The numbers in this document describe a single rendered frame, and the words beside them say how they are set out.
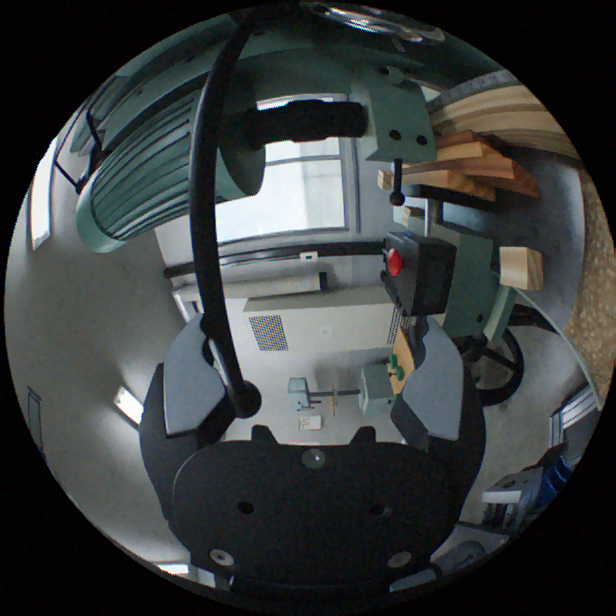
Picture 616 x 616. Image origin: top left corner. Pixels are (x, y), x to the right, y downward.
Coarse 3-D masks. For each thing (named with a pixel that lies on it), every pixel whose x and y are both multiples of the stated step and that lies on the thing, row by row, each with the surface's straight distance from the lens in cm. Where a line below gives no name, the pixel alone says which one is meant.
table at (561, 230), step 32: (544, 160) 23; (576, 160) 22; (512, 192) 24; (544, 192) 22; (576, 192) 21; (480, 224) 28; (512, 224) 24; (544, 224) 22; (576, 224) 20; (544, 256) 22; (576, 256) 20; (512, 288) 29; (544, 288) 22; (576, 288) 20; (576, 352) 21
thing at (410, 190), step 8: (408, 184) 25; (416, 184) 23; (424, 184) 23; (408, 192) 25; (416, 192) 23; (424, 192) 22; (432, 192) 23; (440, 192) 23; (448, 192) 24; (456, 192) 25; (432, 200) 27; (440, 200) 24; (448, 200) 24; (456, 200) 25; (464, 200) 26; (472, 200) 26; (432, 208) 27; (440, 208) 27; (432, 216) 27; (440, 216) 27
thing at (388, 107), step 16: (368, 64) 28; (352, 80) 31; (368, 80) 25; (384, 80) 26; (368, 96) 24; (384, 96) 24; (400, 96) 25; (416, 96) 27; (368, 112) 24; (384, 112) 23; (400, 112) 24; (416, 112) 25; (368, 128) 24; (384, 128) 22; (400, 128) 23; (416, 128) 24; (368, 144) 24; (384, 144) 21; (400, 144) 22; (416, 144) 23; (432, 144) 24; (368, 160) 27; (384, 160) 27; (416, 160) 25; (432, 160) 24
